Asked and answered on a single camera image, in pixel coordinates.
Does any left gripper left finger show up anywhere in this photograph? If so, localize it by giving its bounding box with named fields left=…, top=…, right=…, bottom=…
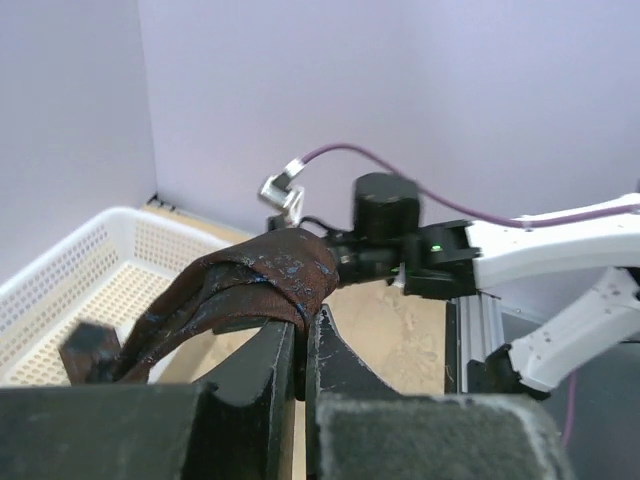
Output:
left=184, top=321, right=295, bottom=480

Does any aluminium frame rail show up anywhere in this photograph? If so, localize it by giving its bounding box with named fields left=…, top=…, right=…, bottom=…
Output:
left=457, top=293, right=504, bottom=392

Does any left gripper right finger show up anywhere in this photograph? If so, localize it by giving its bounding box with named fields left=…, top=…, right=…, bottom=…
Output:
left=306, top=305, right=408, bottom=479

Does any brown patterned tie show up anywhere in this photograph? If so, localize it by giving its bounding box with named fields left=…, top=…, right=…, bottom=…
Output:
left=58, top=228, right=339, bottom=385

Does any white empty basket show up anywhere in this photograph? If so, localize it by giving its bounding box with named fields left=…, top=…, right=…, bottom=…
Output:
left=1, top=207, right=228, bottom=387

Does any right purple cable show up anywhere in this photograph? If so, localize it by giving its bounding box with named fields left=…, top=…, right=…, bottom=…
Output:
left=299, top=143, right=581, bottom=446

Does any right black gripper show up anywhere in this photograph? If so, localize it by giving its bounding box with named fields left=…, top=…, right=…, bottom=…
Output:
left=322, top=228, right=404, bottom=288

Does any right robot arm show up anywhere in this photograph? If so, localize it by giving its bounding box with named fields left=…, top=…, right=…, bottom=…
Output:
left=325, top=172, right=639, bottom=400

